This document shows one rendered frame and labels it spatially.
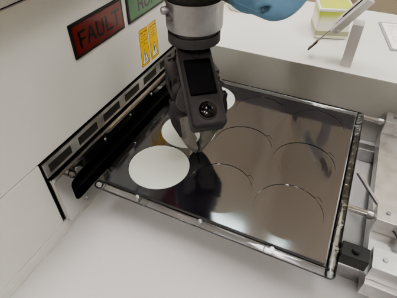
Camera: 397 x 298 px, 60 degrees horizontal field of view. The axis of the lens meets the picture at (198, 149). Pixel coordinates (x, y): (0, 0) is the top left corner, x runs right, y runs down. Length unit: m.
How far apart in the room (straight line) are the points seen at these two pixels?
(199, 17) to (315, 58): 0.38
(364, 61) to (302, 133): 0.22
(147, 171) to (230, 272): 0.20
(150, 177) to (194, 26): 0.25
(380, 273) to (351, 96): 0.38
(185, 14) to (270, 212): 0.29
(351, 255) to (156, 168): 0.31
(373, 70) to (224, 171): 0.37
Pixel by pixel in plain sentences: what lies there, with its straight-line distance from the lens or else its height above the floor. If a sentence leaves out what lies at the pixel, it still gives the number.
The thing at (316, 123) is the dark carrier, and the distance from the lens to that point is 0.69.
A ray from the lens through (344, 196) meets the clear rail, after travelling 0.57.
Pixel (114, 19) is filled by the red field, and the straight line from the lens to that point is 0.57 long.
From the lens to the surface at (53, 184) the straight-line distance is 0.53.
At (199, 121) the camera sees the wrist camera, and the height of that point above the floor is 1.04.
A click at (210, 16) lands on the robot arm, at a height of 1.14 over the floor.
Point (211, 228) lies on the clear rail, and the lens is 0.49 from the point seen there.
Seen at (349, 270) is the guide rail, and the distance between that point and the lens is 0.57.
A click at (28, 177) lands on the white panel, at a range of 0.51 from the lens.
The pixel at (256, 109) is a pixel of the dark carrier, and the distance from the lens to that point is 0.70.
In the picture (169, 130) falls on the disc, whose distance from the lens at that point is 0.64.
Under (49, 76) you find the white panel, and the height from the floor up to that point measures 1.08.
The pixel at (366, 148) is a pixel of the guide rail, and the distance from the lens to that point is 0.75.
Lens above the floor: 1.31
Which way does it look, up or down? 43 degrees down
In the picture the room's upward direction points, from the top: straight up
